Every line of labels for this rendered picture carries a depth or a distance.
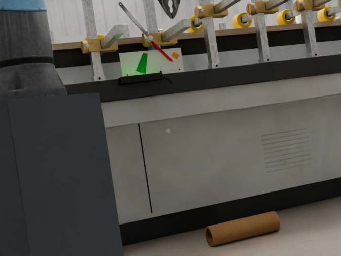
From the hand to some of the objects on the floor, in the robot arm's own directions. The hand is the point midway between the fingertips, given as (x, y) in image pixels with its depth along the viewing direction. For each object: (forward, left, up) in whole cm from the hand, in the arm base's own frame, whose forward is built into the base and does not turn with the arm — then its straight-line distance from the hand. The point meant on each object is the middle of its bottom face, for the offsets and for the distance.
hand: (172, 15), depth 171 cm
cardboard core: (+4, -28, -88) cm, 92 cm away
